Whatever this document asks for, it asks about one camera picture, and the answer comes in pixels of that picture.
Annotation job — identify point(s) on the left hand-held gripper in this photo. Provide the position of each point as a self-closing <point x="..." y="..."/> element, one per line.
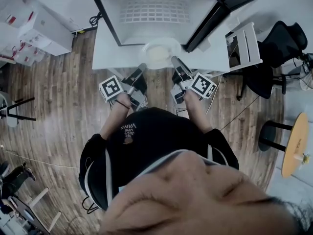
<point x="111" y="87"/>

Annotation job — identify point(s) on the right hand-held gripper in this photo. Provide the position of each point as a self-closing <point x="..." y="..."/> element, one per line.
<point x="203" y="84"/>

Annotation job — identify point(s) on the white round plate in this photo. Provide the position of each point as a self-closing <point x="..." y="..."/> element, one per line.
<point x="174" y="48"/>

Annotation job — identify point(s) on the person's left forearm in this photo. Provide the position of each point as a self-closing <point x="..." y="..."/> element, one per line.
<point x="113" y="121"/>

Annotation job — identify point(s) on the person's right forearm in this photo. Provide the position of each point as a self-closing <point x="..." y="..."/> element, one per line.
<point x="198" y="116"/>

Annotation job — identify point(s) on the white table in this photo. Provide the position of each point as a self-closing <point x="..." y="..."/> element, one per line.
<point x="110" y="57"/>

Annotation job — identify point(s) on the black wrist band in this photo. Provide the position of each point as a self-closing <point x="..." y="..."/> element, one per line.
<point x="123" y="104"/>

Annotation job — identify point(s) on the person's black shirt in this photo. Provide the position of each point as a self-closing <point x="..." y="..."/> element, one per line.
<point x="159" y="141"/>

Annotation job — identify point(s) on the white cardboard boxes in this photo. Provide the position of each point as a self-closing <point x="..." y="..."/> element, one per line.
<point x="51" y="33"/>

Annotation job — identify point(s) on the black mesh office chair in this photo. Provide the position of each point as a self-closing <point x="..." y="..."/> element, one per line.
<point x="281" y="43"/>

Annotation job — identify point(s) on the black round stool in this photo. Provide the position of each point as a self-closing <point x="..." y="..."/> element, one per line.
<point x="266" y="134"/>

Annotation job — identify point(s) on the clear bottles with red labels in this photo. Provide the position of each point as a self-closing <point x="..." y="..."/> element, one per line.
<point x="22" y="54"/>

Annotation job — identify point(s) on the person's face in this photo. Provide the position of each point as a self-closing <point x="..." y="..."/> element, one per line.
<point x="195" y="199"/>

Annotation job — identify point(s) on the grey chair with black legs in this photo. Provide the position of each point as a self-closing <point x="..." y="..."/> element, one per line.
<point x="11" y="117"/>

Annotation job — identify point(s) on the round wooden side table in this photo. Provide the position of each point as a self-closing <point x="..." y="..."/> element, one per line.
<point x="294" y="146"/>

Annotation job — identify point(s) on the clear water jug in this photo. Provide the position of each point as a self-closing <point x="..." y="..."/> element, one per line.
<point x="17" y="6"/>

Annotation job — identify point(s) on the small flower vase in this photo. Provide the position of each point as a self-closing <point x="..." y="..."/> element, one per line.
<point x="304" y="158"/>

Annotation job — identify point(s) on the dark desk with wooden legs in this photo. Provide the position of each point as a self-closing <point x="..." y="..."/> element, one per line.
<point x="38" y="199"/>

